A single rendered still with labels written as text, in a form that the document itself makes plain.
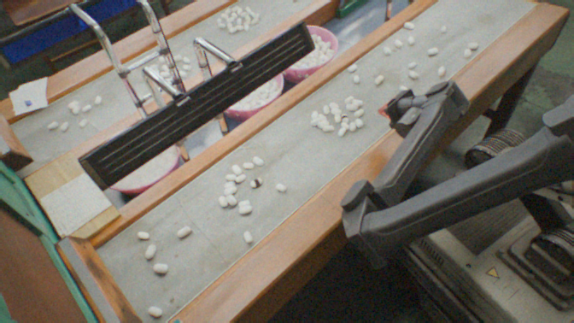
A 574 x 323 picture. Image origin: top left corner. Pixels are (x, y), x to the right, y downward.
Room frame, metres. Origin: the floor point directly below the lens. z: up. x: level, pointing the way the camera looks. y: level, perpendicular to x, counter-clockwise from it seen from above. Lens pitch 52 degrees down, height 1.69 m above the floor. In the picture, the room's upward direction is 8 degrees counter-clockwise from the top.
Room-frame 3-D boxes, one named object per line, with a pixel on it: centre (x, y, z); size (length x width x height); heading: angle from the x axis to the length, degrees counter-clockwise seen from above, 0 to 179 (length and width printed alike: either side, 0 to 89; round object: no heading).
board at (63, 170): (0.71, 0.63, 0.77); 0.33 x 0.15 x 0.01; 36
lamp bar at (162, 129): (0.71, 0.15, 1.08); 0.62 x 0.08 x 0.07; 126
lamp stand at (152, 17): (1.10, 0.43, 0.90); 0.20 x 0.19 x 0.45; 126
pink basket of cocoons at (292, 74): (1.26, -0.13, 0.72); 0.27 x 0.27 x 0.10
